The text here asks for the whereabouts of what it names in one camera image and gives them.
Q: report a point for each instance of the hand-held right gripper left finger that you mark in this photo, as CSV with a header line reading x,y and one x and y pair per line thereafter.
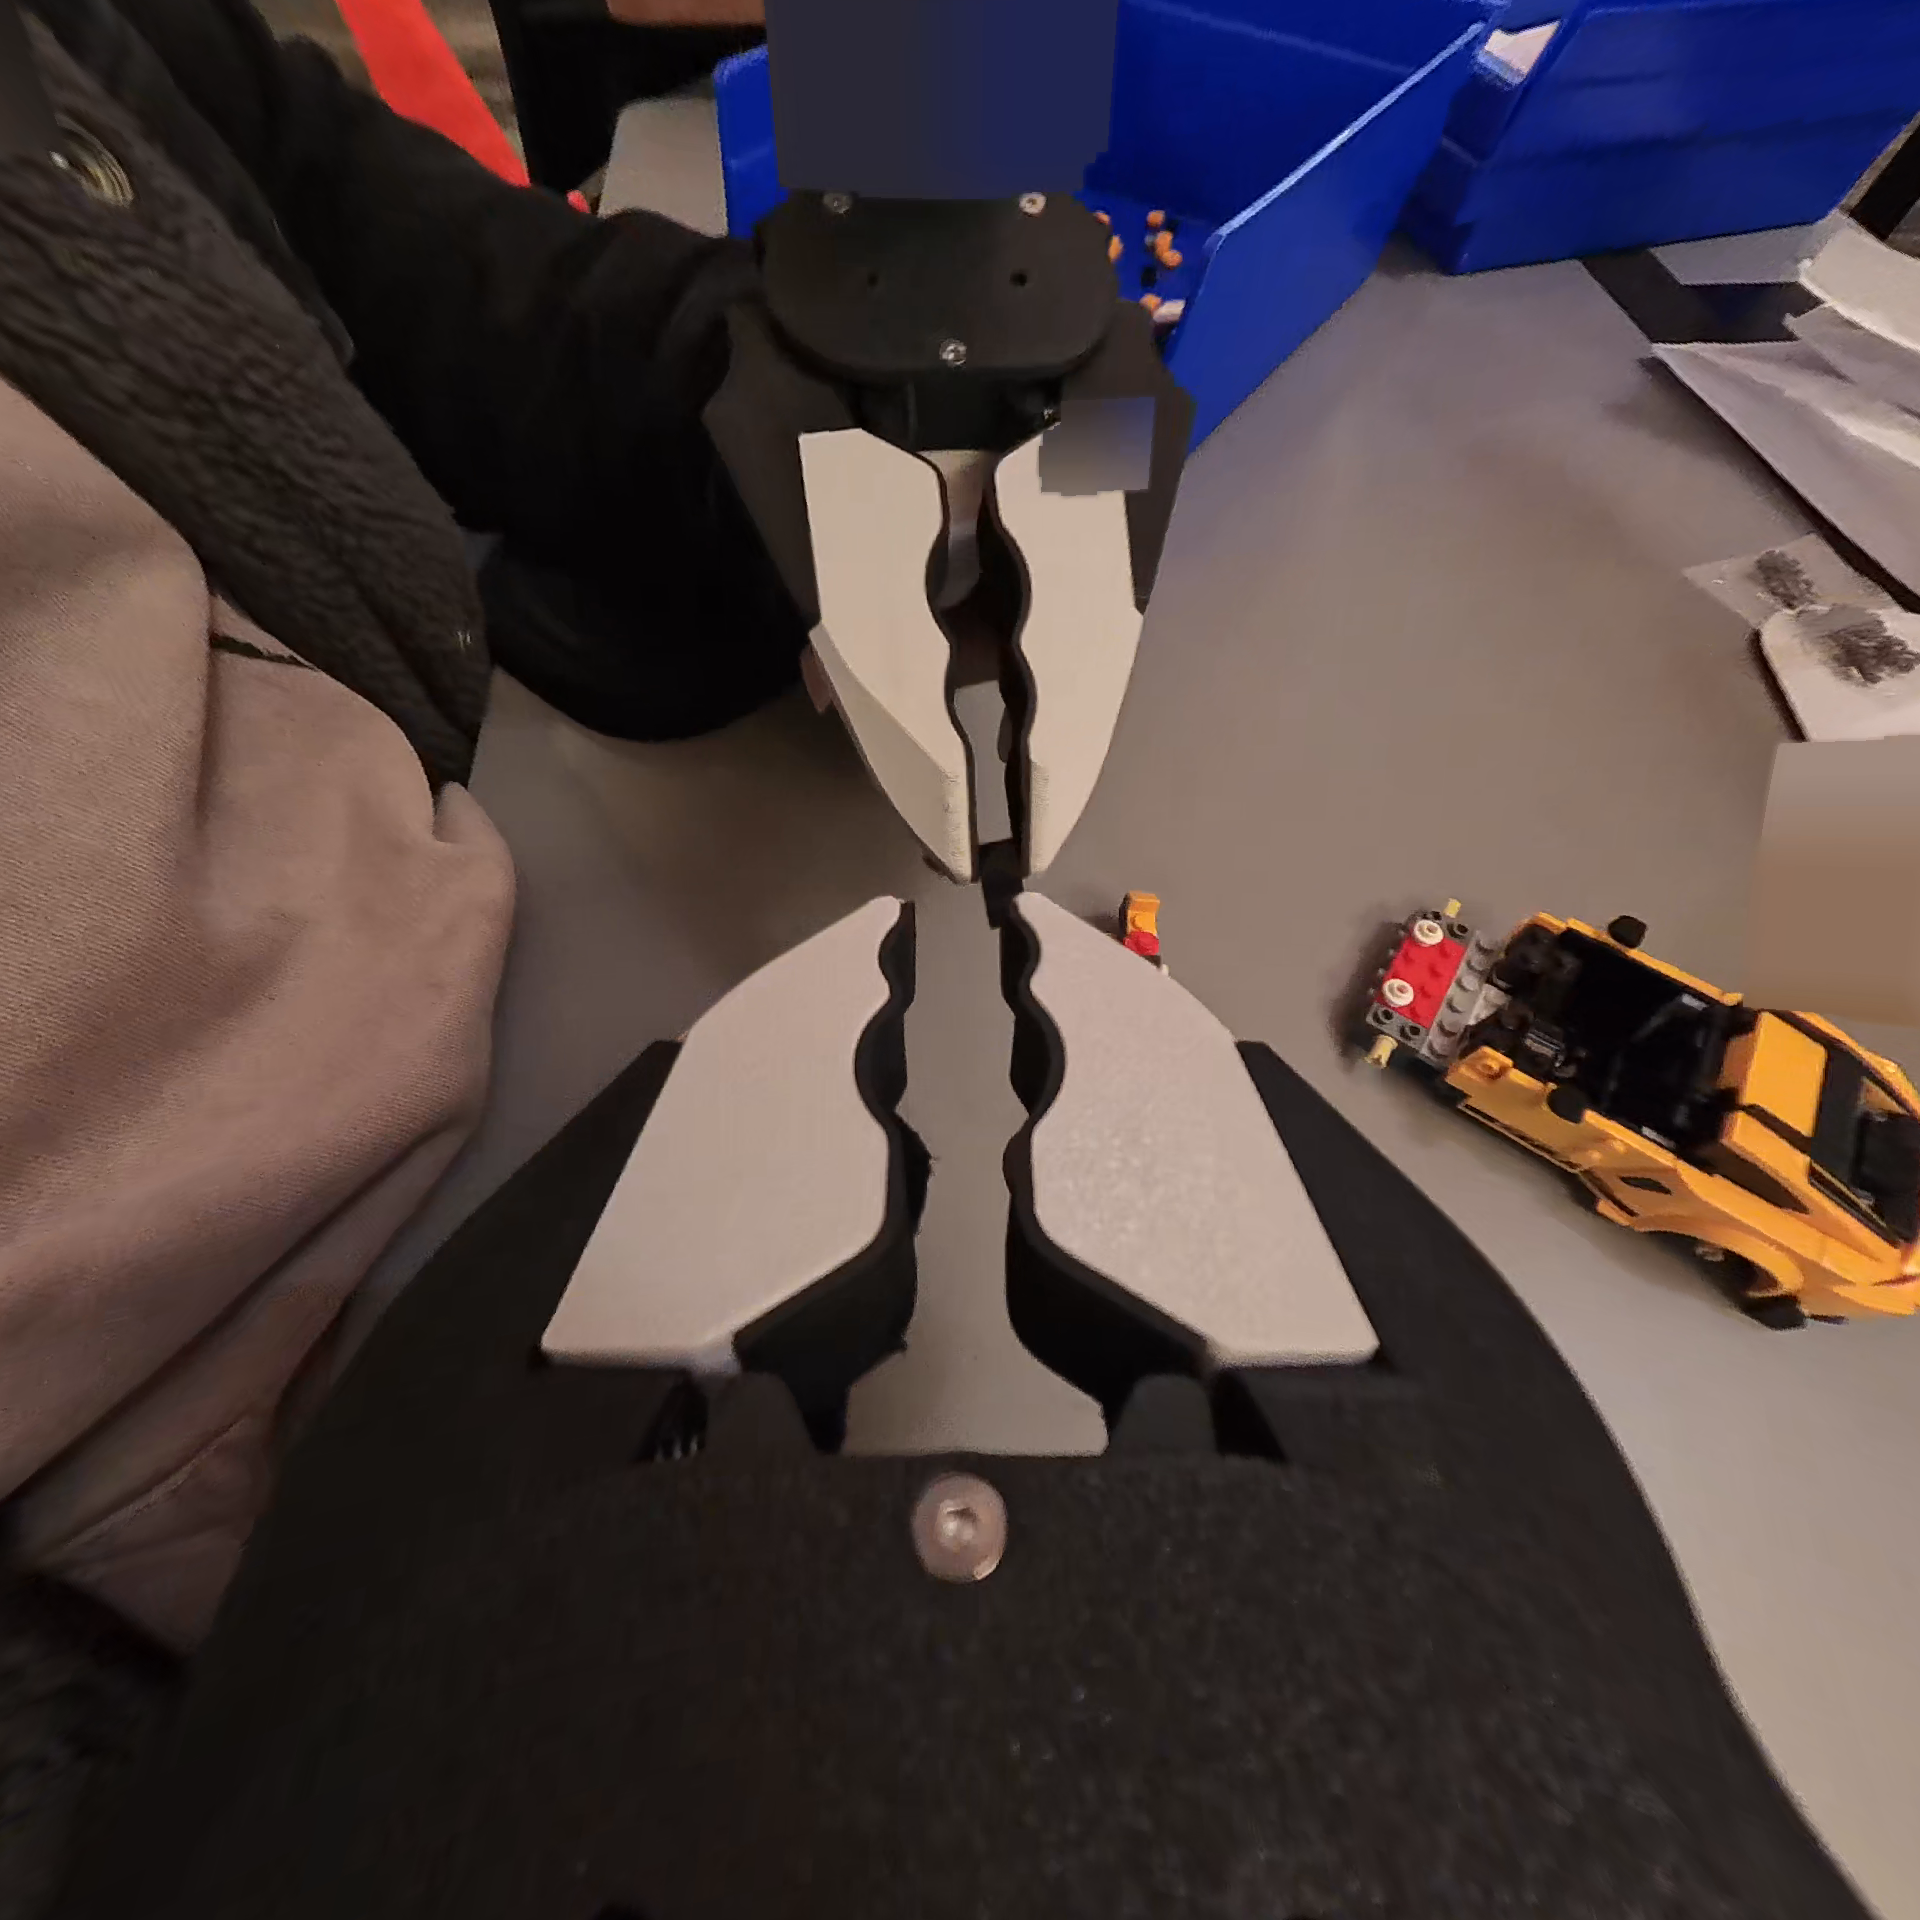
x,y
750,1169

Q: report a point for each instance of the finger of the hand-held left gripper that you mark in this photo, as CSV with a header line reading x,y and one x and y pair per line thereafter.
x,y
1073,645
877,630

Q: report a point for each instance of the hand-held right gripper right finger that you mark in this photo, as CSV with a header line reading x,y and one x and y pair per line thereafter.
x,y
1187,1185

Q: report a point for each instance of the small black lego piece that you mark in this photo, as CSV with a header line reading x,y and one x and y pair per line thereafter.
x,y
999,894

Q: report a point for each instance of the red white orange lego strip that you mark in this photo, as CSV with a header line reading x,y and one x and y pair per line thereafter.
x,y
1142,930

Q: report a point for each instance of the orange lego car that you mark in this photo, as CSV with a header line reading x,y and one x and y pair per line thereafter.
x,y
1651,1110

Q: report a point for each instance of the loose small lego pieces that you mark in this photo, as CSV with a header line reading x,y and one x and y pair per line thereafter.
x,y
1150,247

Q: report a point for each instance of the blue bin with lego pieces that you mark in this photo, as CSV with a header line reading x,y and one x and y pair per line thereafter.
x,y
1292,270

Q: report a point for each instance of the red plastic bin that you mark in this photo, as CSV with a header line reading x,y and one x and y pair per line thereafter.
x,y
435,91

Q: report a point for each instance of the person's black fleece jacket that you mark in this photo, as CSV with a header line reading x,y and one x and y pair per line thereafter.
x,y
180,375

